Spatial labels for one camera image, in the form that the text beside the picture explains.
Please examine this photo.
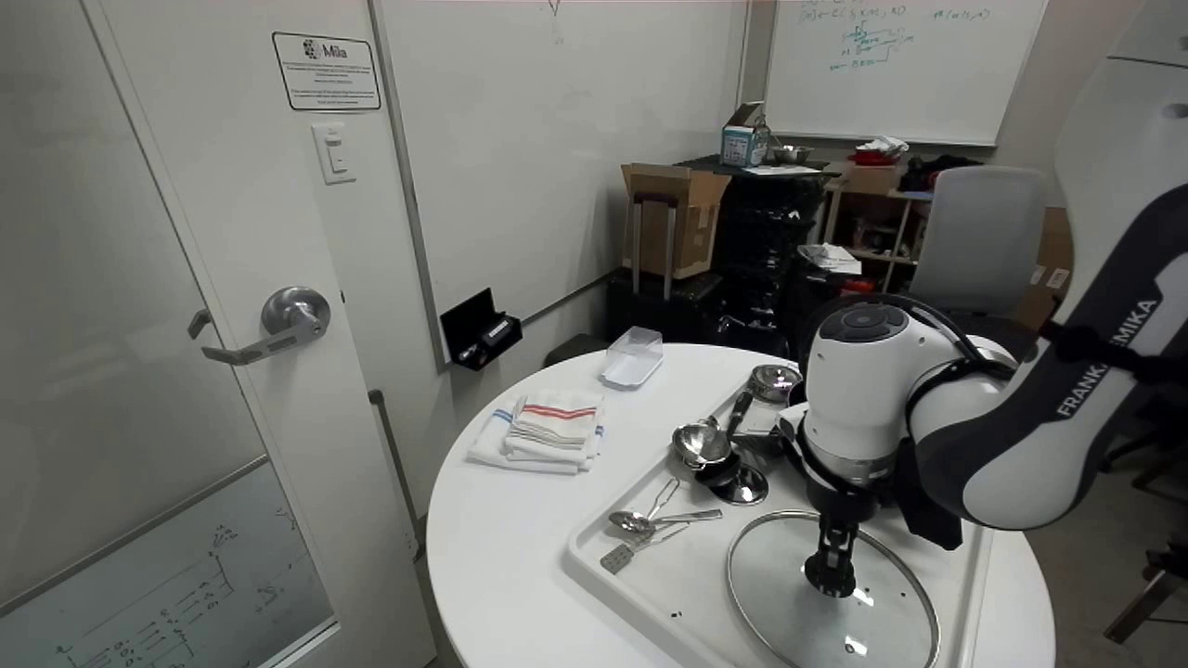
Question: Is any grey office chair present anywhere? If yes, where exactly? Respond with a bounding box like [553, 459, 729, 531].
[907, 163, 1053, 330]

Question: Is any white plastic tray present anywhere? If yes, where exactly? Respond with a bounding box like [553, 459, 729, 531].
[561, 423, 996, 668]

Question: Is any wall whiteboard with writing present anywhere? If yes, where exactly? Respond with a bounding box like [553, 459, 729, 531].
[761, 0, 1053, 150]

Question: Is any white door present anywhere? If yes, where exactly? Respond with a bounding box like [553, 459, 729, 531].
[79, 0, 443, 668]

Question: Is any steel ladle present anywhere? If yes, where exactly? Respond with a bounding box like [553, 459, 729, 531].
[670, 367, 761, 475]

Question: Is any black stand leg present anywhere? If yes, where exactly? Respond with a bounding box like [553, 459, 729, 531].
[1099, 531, 1188, 644]

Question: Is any black wall holder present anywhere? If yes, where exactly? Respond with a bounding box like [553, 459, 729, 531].
[440, 287, 526, 372]

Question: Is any white cloth with red stripe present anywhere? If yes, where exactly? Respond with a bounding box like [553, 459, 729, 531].
[508, 398, 607, 451]

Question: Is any small blue box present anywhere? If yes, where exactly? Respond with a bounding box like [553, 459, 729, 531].
[717, 101, 771, 172]

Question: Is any brown cardboard box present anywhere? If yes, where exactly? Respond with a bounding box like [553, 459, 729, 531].
[619, 159, 737, 287]

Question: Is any steel spoon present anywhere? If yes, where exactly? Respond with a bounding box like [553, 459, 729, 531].
[607, 501, 729, 543]

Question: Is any white cloth with blue stripe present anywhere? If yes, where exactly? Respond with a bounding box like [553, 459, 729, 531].
[466, 407, 602, 479]

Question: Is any black cabinet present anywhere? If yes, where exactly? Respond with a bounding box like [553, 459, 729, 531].
[717, 163, 833, 354]

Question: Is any small steel cup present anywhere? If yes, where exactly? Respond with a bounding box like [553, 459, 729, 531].
[745, 359, 805, 407]

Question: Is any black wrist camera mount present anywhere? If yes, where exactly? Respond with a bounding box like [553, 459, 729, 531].
[891, 423, 968, 552]

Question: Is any clear plastic container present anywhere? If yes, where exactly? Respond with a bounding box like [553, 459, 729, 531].
[598, 322, 670, 394]

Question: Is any silver door lever handle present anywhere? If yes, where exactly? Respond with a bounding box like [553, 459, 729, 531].
[187, 287, 333, 367]

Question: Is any white light switch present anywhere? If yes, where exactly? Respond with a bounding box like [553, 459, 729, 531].
[308, 121, 360, 189]

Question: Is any glass lid with black knob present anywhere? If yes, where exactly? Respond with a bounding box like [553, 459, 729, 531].
[722, 511, 943, 668]

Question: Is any steel utensil with flat handle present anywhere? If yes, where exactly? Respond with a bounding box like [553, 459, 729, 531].
[598, 475, 687, 579]

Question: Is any wooden shelf unit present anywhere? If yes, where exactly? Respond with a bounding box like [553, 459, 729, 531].
[812, 156, 941, 296]

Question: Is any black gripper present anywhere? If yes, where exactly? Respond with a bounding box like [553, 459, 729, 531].
[808, 479, 881, 586]

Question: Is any white printed door sign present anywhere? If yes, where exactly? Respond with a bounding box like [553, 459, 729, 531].
[266, 28, 388, 115]

